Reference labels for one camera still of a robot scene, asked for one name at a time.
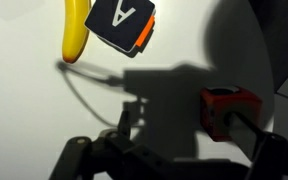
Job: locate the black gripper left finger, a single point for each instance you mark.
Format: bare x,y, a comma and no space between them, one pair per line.
112,152

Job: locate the yellow banana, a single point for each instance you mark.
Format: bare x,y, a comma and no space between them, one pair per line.
75,33

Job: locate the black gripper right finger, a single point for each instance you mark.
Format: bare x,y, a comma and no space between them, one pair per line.
267,151

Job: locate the black letter A block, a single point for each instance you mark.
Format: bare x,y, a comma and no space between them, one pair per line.
126,25

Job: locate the orange number six block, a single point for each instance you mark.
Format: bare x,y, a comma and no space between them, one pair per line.
217,103

